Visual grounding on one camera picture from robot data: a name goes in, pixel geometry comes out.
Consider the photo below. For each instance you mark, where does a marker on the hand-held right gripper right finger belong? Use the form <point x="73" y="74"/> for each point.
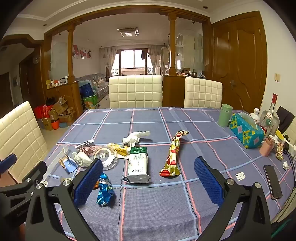
<point x="208" y="180"/>

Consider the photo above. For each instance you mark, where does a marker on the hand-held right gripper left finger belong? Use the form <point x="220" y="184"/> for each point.
<point x="89" y="180"/>

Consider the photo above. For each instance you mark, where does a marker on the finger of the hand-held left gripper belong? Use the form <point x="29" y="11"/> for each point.
<point x="32" y="173"/>
<point x="8" y="161"/>

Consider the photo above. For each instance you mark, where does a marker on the blue wrapper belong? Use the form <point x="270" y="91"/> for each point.
<point x="105" y="192"/>

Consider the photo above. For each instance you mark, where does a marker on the clear round plastic lid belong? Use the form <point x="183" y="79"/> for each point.
<point x="105" y="162"/>

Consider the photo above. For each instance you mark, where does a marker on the small blue carton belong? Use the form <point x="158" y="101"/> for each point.
<point x="69" y="165"/>

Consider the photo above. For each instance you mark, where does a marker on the long colourful snack wrapper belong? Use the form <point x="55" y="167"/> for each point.
<point x="172" y="157"/>

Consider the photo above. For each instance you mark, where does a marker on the white and green milk carton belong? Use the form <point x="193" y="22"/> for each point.
<point x="137" y="164"/>

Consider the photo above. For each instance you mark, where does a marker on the cream padded chair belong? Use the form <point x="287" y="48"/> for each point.
<point x="203" y="92"/>
<point x="135" y="91"/>
<point x="18" y="139"/>

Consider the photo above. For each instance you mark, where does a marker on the pink brown wrapper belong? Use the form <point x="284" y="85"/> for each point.
<point x="87" y="151"/>

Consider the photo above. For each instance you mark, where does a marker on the small white card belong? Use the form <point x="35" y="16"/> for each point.
<point x="240" y="176"/>

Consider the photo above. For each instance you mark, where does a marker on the silver foil wrapper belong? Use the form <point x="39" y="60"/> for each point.
<point x="84" y="144"/>

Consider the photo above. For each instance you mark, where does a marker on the yellow crumpled wrapper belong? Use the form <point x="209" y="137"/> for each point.
<point x="120" y="150"/>

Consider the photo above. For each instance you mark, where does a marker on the orange bucket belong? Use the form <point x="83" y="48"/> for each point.
<point x="55" y="125"/>

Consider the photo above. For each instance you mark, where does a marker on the teal beaded tissue box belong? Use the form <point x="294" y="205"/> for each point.
<point x="245" y="134"/>

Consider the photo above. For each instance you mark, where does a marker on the red paper bags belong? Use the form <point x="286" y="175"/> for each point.
<point x="42" y="111"/>

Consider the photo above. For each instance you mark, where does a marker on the crumpled white tissue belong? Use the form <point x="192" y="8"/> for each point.
<point x="133" y="138"/>

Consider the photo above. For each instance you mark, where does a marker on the blue plaid tablecloth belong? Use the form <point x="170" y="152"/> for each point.
<point x="150" y="208"/>

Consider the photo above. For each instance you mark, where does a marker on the black smartphone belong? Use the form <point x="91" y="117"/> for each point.
<point x="272" y="183"/>

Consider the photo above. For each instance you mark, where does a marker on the green cup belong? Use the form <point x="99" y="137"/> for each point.
<point x="225" y="115"/>

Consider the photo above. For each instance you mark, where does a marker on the pink cup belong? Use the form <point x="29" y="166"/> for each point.
<point x="267" y="147"/>

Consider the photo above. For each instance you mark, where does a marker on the pile of cardboard boxes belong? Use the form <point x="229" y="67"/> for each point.
<point x="61" y="111"/>

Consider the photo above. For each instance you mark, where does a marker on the small snack bar wrapper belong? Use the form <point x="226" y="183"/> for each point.
<point x="279" y="151"/>

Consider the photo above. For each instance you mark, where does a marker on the green shopping bag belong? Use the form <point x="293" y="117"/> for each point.
<point x="90" y="102"/>

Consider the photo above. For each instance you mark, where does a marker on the small crumpled paper ball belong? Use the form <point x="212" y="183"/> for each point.
<point x="285" y="165"/>

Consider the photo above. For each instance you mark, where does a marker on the white ceramic bottle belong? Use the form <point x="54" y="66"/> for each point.
<point x="255" y="115"/>

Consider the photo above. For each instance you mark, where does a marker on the wooden low cabinet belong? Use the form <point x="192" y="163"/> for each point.
<point x="174" y="90"/>
<point x="64" y="95"/>

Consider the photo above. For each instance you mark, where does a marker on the clear glass bottle red cap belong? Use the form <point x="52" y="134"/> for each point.
<point x="269" y="115"/>

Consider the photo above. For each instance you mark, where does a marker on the blue bag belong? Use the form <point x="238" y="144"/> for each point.
<point x="86" y="89"/>

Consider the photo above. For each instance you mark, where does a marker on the black cloth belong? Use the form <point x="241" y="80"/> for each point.
<point x="283" y="118"/>

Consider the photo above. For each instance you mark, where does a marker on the grey patterned sofa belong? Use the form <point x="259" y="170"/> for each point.
<point x="99" y="82"/>

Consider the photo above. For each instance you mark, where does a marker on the wooden door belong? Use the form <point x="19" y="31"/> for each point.
<point x="238" y="64"/>

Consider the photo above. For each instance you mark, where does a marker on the sheer patterned curtain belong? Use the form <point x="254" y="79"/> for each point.
<point x="109" y="60"/>
<point x="151" y="58"/>

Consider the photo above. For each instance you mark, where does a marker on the white standing air conditioner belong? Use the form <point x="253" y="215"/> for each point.
<point x="159" y="63"/>

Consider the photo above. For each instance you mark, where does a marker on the ceiling light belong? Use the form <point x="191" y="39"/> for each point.
<point x="128" y="31"/>

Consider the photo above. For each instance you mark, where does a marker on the wall light switch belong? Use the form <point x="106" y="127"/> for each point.
<point x="277" y="77"/>

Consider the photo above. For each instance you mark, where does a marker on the red and white wall pictures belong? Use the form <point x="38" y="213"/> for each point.
<point x="82" y="52"/>

